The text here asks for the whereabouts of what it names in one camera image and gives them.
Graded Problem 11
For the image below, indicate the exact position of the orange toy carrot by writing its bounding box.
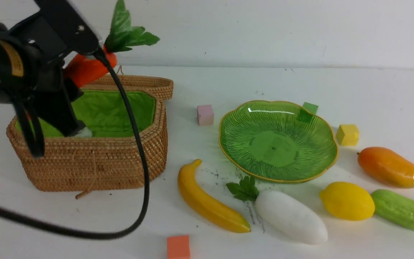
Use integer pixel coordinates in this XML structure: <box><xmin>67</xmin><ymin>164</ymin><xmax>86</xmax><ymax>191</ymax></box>
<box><xmin>63</xmin><ymin>0</ymin><xmax>160</xmax><ymax>88</ymax></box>

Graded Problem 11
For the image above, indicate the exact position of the yellow toy banana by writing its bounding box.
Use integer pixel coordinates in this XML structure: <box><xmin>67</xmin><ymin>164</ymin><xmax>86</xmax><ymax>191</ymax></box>
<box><xmin>177</xmin><ymin>159</ymin><xmax>251</xmax><ymax>234</ymax></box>

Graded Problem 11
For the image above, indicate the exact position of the white toy radish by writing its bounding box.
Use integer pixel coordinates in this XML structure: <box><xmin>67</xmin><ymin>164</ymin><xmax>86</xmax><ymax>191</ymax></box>
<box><xmin>226</xmin><ymin>176</ymin><xmax>328</xmax><ymax>245</ymax></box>

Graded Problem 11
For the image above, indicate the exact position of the yellow toy lemon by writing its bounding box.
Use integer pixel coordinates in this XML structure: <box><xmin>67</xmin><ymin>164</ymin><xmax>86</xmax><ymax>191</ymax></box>
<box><xmin>319</xmin><ymin>181</ymin><xmax>375</xmax><ymax>221</ymax></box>

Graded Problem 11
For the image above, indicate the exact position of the green toy bitter gourd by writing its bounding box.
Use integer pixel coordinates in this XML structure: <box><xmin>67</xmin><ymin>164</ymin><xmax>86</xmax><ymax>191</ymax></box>
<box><xmin>371</xmin><ymin>190</ymin><xmax>414</xmax><ymax>231</ymax></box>

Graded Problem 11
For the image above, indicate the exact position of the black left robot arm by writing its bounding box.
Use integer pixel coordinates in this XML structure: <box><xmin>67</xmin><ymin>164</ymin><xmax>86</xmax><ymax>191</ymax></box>
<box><xmin>0</xmin><ymin>22</ymin><xmax>85</xmax><ymax>137</ymax></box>

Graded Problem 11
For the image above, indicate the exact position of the woven rattan basket green lining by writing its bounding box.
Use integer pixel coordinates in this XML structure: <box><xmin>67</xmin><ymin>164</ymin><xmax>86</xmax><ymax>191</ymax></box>
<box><xmin>6</xmin><ymin>88</ymin><xmax>169</xmax><ymax>200</ymax></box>

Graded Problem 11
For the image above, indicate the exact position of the woven rattan basket lid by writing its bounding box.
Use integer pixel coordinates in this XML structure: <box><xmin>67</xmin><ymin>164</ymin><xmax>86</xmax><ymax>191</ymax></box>
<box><xmin>82</xmin><ymin>75</ymin><xmax>174</xmax><ymax>100</ymax></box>

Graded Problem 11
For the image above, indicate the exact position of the pink cube block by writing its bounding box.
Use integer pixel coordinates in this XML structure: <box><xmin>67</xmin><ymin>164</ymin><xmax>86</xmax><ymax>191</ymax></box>
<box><xmin>197</xmin><ymin>104</ymin><xmax>214</xmax><ymax>126</ymax></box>

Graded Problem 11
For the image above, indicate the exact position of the orange cube block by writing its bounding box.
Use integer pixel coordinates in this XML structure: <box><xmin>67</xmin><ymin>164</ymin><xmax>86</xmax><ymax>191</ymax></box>
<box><xmin>166</xmin><ymin>235</ymin><xmax>191</xmax><ymax>259</ymax></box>

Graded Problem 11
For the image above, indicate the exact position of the green leaf-shaped glass plate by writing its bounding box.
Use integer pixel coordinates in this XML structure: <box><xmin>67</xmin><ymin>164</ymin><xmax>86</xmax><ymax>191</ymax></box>
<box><xmin>218</xmin><ymin>100</ymin><xmax>340</xmax><ymax>184</ymax></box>

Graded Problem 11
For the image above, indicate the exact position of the green cube block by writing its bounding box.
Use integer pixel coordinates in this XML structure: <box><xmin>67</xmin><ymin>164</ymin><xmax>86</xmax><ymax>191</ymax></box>
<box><xmin>303</xmin><ymin>102</ymin><xmax>319</xmax><ymax>114</ymax></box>

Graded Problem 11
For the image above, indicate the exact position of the yellow cube block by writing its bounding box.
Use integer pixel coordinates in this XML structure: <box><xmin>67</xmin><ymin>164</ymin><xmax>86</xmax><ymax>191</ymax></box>
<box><xmin>336</xmin><ymin>124</ymin><xmax>360</xmax><ymax>146</ymax></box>

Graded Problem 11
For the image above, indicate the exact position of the orange toy mango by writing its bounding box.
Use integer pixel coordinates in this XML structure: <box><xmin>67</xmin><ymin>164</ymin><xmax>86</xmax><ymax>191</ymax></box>
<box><xmin>357</xmin><ymin>146</ymin><xmax>414</xmax><ymax>189</ymax></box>

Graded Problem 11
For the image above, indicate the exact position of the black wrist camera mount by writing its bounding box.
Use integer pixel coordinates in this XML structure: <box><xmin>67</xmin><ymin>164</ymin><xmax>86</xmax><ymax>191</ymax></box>
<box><xmin>9</xmin><ymin>0</ymin><xmax>100</xmax><ymax>65</ymax></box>

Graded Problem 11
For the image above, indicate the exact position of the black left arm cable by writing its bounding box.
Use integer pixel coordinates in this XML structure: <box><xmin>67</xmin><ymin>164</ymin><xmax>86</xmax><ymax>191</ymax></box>
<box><xmin>0</xmin><ymin>49</ymin><xmax>151</xmax><ymax>240</ymax></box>

